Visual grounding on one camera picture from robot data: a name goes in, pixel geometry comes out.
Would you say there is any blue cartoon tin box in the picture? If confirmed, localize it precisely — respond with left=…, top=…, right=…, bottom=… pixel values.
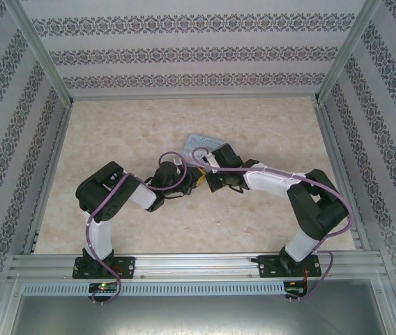
left=183, top=133, right=229, bottom=161

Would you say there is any left controller board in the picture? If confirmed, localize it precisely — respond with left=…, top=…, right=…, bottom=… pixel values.
left=88, top=282, right=121, bottom=297

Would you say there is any controller board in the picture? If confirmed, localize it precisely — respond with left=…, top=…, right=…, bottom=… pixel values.
left=284, top=281, right=309, bottom=297
left=88, top=282, right=121, bottom=297

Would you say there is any right controller board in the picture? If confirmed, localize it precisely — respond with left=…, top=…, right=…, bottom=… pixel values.
left=284, top=281, right=309, bottom=297

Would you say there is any grey sheet metal panel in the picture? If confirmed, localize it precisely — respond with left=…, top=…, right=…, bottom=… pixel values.
left=0, top=295, right=396, bottom=335

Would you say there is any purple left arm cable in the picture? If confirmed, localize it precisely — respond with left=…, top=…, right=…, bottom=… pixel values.
left=85, top=151, right=189, bottom=304

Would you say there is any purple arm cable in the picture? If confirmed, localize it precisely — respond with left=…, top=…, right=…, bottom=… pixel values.
left=190, top=147, right=354, bottom=302
left=85, top=151, right=189, bottom=304

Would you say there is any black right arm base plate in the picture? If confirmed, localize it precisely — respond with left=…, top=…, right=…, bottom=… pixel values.
left=257, top=254, right=323, bottom=279

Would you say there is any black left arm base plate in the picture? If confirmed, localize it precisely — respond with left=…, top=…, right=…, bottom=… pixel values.
left=72, top=256, right=136, bottom=280

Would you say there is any grey slotted cable duct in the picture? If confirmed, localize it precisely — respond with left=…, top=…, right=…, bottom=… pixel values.
left=22, top=281, right=286, bottom=296

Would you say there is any aluminium table side rail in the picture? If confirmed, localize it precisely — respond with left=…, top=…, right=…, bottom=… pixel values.
left=22, top=103, right=75, bottom=255
left=314, top=103, right=372, bottom=251

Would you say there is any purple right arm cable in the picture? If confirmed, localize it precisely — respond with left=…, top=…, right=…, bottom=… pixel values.
left=190, top=147, right=354, bottom=302

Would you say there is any aluminium frame corner post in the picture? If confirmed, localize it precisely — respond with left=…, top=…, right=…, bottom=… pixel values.
left=314, top=0, right=383, bottom=105
left=5, top=0, right=75, bottom=105

